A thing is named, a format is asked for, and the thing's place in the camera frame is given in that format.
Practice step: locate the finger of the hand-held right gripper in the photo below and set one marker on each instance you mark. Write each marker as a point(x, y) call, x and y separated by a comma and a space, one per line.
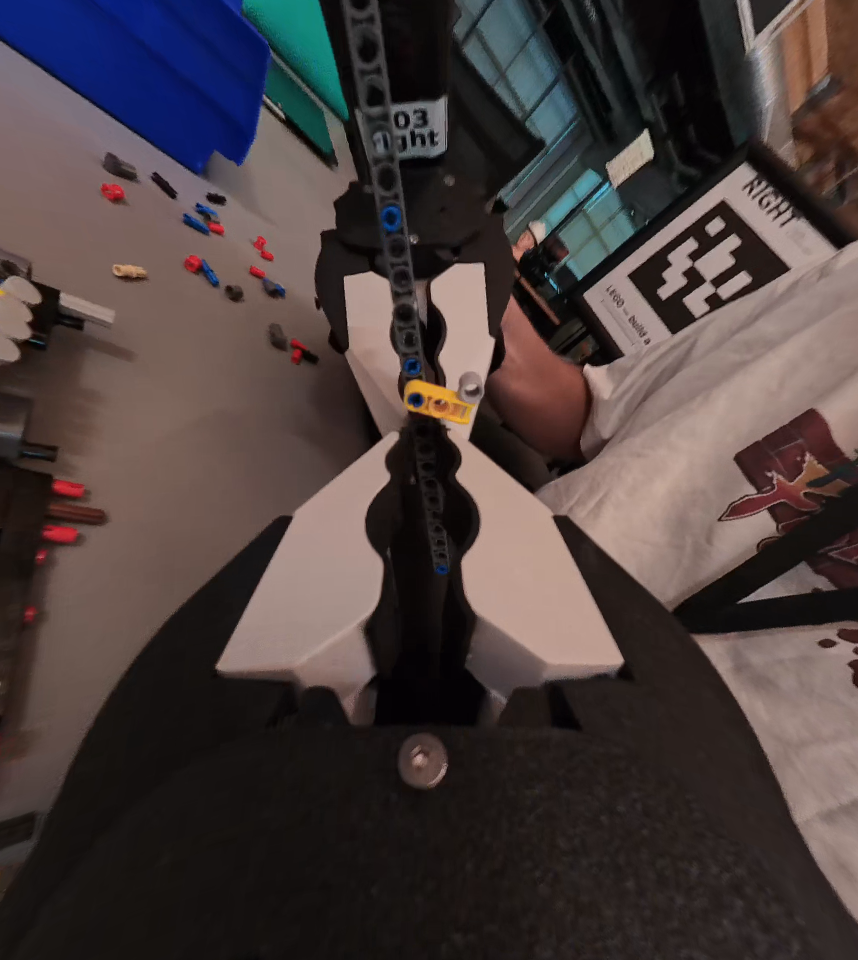
point(470, 315)
point(365, 322)

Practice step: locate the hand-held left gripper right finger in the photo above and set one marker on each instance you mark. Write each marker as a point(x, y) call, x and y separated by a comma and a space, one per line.
point(541, 600)

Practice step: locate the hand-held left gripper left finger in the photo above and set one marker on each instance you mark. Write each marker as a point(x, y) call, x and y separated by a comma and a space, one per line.
point(309, 600)

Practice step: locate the long dark grey lego beam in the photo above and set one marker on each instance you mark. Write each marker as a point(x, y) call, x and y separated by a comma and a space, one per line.
point(386, 169)

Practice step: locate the yellow connector with grey pin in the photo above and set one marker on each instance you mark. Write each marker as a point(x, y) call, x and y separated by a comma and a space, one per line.
point(425, 397)

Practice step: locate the person's right forearm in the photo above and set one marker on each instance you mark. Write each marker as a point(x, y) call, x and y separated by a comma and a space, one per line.
point(541, 390)

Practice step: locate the beige lego pin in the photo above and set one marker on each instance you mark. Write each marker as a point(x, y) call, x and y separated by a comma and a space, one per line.
point(128, 271)

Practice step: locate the scatter of small lego pins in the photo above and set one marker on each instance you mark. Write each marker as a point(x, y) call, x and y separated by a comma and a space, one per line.
point(112, 192)

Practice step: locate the dark green flat box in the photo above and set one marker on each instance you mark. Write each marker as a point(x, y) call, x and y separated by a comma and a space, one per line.
point(305, 124)

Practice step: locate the white paper notice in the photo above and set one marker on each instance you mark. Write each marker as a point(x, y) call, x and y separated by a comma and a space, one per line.
point(630, 157)

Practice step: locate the teal tote bag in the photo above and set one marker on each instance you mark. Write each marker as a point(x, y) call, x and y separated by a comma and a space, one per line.
point(301, 37)

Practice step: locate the black framed marker sign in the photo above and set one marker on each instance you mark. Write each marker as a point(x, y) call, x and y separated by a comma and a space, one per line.
point(706, 262)

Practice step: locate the person's white printed shirt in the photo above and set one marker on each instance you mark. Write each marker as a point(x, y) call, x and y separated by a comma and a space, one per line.
point(774, 750)

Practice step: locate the blue plastic bin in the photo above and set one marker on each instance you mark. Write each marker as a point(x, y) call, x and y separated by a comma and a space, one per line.
point(136, 67)

